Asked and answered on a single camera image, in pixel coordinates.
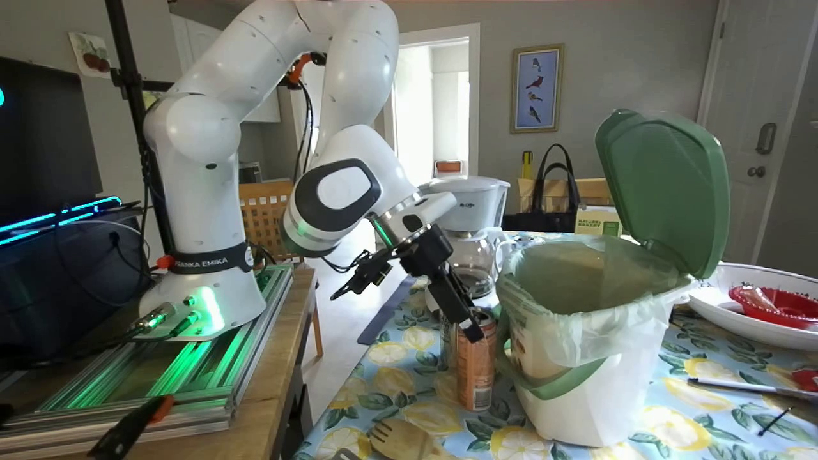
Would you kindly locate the black orange clamp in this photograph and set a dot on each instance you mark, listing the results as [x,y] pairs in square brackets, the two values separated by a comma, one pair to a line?
[128,431]

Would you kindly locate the lemon print tablecloth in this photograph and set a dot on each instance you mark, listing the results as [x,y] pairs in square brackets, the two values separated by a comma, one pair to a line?
[409,385]

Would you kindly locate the framed bird picture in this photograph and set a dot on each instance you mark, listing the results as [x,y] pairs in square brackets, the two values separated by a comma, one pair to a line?
[537,90]

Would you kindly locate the white door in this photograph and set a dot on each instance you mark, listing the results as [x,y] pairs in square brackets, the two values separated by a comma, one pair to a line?
[743,86]

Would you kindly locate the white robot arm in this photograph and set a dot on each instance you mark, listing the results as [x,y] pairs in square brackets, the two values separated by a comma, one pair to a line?
[206,169]

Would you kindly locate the small unframed wall picture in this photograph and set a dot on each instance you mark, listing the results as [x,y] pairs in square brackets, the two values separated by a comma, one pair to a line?
[94,53]

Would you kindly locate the black computer case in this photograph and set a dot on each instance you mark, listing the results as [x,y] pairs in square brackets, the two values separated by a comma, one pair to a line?
[67,289]

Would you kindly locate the white plate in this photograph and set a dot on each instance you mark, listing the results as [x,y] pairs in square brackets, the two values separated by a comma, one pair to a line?
[716,307]

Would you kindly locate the small red item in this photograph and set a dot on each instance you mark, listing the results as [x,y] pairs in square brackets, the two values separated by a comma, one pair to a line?
[806,380]

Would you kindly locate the black monitor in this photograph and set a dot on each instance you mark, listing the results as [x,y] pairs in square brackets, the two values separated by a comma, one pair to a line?
[43,145]

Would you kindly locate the black handbag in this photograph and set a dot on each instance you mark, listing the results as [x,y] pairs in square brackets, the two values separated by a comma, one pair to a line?
[553,212]

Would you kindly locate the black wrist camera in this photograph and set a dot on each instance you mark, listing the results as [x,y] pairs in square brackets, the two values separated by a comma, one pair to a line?
[372,271]

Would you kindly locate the black metal stand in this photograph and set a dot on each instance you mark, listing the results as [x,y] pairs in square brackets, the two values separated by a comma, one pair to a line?
[136,110]

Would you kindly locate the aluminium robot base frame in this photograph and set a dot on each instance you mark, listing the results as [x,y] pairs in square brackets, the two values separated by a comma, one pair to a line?
[169,375]

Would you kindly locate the glass coffee carafe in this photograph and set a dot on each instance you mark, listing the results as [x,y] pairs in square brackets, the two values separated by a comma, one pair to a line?
[475,269]

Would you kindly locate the white green box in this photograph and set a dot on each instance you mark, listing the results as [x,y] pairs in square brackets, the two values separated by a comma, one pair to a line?
[596,220]

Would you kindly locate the short black stick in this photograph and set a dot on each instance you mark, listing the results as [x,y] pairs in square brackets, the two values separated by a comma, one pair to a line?
[770,422]

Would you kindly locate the long black stick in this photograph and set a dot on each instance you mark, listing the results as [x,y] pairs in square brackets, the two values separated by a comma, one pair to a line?
[743,388]

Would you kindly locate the green bin lid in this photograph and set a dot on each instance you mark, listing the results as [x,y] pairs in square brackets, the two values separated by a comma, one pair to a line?
[665,187]

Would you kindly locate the orange drink can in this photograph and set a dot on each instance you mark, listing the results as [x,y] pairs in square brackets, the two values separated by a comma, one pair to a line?
[475,375]

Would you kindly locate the yellow wooden lattice chair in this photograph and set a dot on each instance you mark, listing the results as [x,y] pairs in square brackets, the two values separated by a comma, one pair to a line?
[266,220]

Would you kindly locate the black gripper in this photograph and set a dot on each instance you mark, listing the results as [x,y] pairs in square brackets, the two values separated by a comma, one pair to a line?
[426,247]

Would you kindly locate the red food piece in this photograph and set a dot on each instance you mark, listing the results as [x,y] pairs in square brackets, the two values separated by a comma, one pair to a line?
[775,306]

